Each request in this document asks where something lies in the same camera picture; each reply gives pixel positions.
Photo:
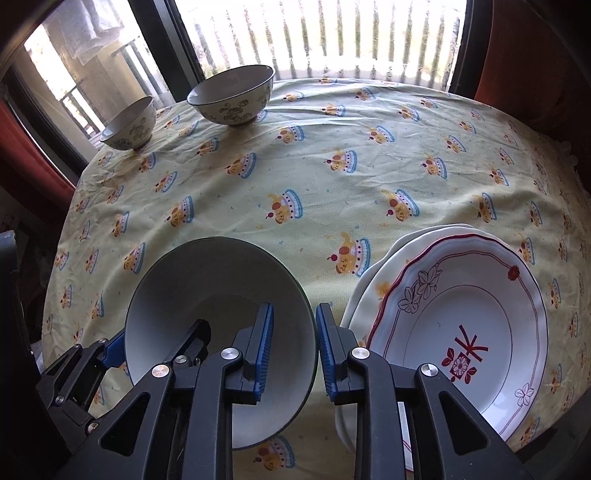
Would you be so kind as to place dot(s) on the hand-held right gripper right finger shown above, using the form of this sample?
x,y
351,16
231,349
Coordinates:
x,y
325,355

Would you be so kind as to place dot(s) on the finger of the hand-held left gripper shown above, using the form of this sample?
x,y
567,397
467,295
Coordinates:
x,y
189,341
114,350

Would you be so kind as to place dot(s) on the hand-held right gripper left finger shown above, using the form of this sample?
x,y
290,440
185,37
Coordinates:
x,y
263,350

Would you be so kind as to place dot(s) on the flower-patterned ceramic bowl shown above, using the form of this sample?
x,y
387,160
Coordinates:
x,y
231,101
217,286
124,122

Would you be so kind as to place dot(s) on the large yellow-flower scalloped plate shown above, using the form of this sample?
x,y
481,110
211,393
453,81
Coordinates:
x,y
344,427

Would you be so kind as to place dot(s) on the white ruffled-rim plate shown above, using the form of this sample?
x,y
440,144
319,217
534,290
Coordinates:
x,y
376,295

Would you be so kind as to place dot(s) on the small flower-patterned plate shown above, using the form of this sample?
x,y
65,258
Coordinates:
x,y
461,295

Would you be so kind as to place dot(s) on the yellow printed tablecloth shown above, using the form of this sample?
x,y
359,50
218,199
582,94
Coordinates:
x,y
346,207

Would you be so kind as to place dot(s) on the red curtain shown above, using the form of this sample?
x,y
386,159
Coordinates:
x,y
27,157
531,55

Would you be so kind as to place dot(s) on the balcony railing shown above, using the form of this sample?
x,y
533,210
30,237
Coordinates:
x,y
318,32

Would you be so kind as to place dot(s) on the white hanging cloth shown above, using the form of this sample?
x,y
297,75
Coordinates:
x,y
92,27

